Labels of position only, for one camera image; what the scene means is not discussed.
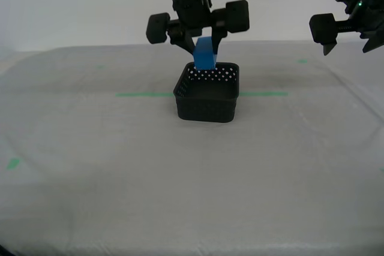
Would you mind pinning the black perforated plastic basket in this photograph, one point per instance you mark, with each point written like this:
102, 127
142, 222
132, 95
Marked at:
207, 109

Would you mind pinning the blue rectangular block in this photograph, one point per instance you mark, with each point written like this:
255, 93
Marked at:
205, 55

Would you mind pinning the white woven table cover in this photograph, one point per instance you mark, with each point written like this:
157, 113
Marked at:
192, 178

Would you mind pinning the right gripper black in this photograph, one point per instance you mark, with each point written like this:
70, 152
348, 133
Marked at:
373, 7

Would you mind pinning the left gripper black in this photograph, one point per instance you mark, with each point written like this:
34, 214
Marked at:
193, 17

